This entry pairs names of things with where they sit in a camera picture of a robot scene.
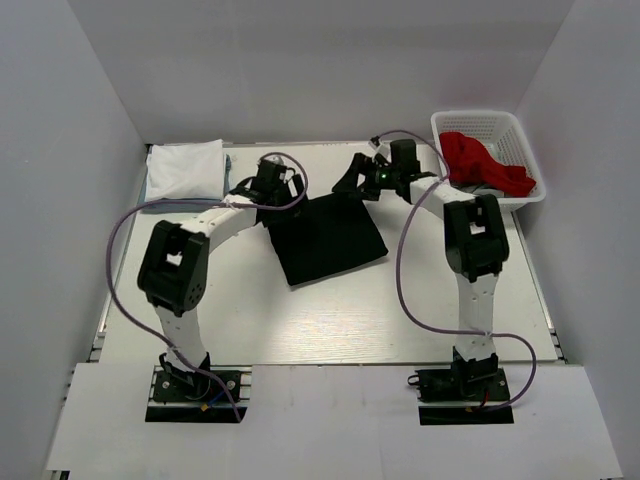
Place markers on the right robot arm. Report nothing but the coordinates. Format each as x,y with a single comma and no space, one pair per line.
476,245

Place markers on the folded light blue t shirt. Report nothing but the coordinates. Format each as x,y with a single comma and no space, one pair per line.
165,206

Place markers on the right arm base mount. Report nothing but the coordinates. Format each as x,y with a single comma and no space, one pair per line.
442,402

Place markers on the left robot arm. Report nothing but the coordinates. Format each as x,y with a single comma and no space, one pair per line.
174,270

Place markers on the white plastic basket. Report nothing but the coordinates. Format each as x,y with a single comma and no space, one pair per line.
502,135

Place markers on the red t shirt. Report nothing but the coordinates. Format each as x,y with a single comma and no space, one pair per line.
470,163

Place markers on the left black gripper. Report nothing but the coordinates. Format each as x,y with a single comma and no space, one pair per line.
298,184

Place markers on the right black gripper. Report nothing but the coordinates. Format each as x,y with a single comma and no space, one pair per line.
362,164

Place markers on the black t shirt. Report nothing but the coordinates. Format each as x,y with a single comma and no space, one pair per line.
323,237

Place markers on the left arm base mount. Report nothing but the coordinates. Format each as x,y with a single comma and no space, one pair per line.
178,397

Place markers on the grey t shirt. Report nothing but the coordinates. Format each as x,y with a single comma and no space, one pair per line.
480,189

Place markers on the folded white t shirt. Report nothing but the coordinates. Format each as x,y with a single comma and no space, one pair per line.
186,171

